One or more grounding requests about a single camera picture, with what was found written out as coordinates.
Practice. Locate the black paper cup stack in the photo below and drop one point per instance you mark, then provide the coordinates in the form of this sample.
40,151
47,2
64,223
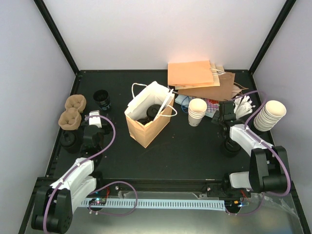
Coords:
102,99

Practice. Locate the blue slotted cable duct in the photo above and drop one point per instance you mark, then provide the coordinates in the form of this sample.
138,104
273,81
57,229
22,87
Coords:
181,204

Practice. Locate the tall white cup stack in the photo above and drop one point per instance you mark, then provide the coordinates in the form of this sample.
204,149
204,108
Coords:
269,115

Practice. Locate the pulp cup carrier stack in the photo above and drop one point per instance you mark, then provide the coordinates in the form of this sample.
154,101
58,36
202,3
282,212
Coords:
70,119

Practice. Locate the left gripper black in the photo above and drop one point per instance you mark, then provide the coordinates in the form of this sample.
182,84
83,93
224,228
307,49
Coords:
107,129

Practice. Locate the black cup lid stack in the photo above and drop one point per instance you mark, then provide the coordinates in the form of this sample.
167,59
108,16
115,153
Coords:
70,142

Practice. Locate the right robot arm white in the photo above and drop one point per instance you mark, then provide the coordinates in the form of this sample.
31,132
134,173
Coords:
268,167

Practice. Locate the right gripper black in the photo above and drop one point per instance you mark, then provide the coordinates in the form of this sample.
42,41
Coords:
214,119

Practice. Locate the brown kraft paper bag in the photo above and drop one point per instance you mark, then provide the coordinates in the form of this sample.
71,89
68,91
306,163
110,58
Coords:
225,91

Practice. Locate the white paper cup stack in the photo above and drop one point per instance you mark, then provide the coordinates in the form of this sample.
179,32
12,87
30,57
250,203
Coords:
196,111

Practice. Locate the orange paper bag stack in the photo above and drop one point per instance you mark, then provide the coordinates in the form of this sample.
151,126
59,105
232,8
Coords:
195,74

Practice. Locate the checkered paper bag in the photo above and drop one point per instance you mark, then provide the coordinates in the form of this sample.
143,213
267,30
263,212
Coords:
212,107

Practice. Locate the light blue paper bag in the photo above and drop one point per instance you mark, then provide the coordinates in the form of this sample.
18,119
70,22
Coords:
183,101

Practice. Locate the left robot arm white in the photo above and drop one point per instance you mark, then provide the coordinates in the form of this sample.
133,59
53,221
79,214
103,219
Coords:
56,203

